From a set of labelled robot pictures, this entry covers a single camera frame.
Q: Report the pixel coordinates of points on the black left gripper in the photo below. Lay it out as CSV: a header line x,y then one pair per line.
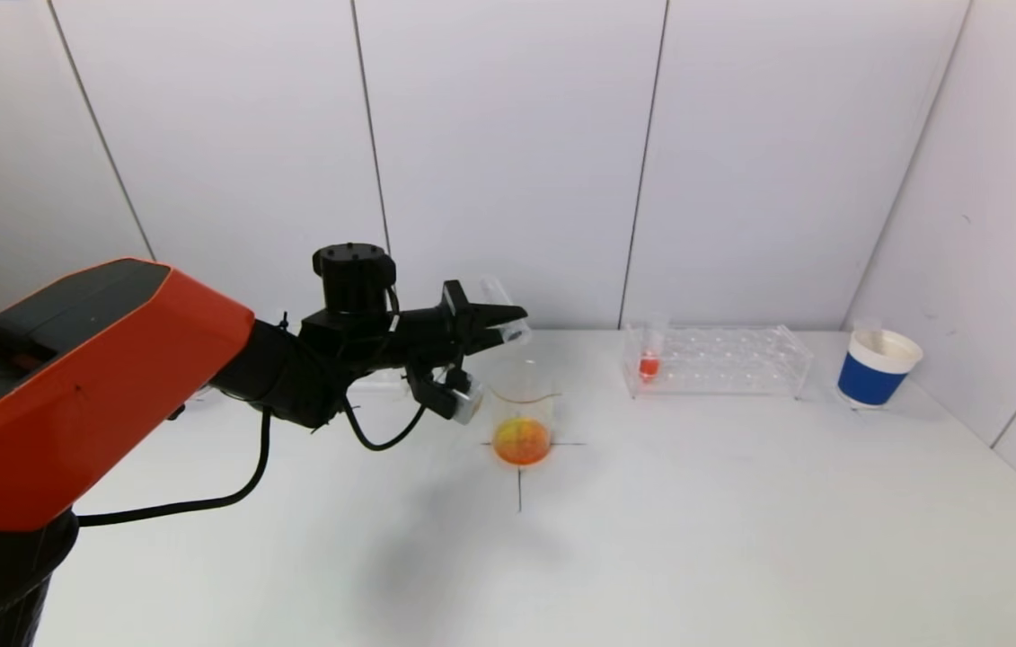
x,y
454,312

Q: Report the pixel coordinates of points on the orange pigment test tube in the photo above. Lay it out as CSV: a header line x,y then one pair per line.
x,y
508,301
648,367

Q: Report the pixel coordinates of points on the yellow pigment test tube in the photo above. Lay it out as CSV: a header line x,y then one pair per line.
x,y
867,332

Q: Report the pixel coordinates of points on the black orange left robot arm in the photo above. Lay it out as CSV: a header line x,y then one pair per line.
x,y
76,386

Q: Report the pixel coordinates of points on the clear glass beaker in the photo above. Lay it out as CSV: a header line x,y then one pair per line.
x,y
522,440

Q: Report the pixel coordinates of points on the clear acrylic test tube rack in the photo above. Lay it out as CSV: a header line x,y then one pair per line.
x,y
382,379
723,361

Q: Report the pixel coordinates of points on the blue white paper cup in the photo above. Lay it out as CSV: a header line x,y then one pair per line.
x,y
869,382

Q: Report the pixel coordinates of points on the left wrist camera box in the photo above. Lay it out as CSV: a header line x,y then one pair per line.
x,y
454,400

